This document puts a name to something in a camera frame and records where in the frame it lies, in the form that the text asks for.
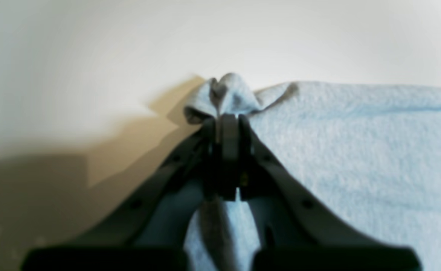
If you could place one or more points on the grey T-shirt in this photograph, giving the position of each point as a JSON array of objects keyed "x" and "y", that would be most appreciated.
[{"x": 371, "y": 153}]

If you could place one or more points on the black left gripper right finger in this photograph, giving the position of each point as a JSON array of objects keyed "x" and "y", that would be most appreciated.
[{"x": 297, "y": 231}]

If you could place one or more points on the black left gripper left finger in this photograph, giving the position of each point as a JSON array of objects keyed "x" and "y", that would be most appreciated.
[{"x": 146, "y": 232}]

